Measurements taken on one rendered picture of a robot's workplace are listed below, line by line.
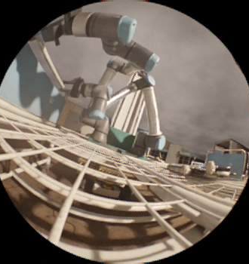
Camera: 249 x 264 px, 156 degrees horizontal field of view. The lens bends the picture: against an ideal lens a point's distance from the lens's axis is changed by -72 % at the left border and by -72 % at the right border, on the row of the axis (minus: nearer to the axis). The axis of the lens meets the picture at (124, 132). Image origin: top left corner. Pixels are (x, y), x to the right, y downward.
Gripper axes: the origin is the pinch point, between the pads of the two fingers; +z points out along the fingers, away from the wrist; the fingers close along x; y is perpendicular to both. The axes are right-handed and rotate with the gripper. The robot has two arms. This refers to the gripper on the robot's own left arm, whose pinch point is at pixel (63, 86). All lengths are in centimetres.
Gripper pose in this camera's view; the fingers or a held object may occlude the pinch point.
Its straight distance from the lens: 68.4
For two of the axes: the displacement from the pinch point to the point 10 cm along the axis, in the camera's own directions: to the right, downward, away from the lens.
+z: -9.5, -2.0, -2.4
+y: 2.6, -0.9, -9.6
